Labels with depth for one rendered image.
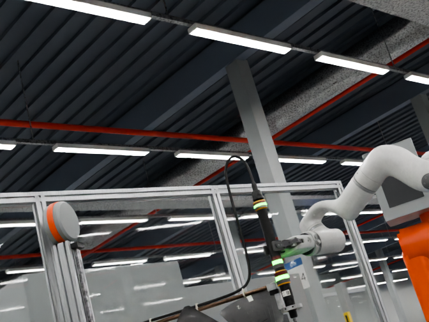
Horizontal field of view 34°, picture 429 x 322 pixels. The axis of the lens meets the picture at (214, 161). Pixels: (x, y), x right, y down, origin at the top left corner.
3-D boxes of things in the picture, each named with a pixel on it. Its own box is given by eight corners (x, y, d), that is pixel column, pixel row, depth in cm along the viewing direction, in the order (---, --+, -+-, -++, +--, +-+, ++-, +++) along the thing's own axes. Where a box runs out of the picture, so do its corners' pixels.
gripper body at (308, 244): (321, 249, 231) (297, 252, 224) (301, 259, 239) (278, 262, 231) (314, 228, 234) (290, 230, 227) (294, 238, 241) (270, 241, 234)
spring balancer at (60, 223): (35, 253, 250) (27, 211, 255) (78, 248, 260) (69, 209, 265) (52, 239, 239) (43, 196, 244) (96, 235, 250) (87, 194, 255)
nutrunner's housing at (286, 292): (287, 319, 217) (246, 183, 231) (290, 319, 221) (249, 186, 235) (299, 315, 216) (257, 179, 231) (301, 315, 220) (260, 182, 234)
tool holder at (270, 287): (272, 314, 217) (263, 284, 220) (278, 315, 224) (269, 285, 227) (300, 306, 215) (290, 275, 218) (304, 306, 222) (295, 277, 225)
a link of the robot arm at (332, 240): (309, 223, 238) (325, 243, 233) (334, 222, 247) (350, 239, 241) (298, 241, 243) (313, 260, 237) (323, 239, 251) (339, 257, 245)
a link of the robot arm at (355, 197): (336, 160, 234) (291, 227, 247) (366, 191, 224) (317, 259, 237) (352, 161, 240) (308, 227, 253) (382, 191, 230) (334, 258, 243)
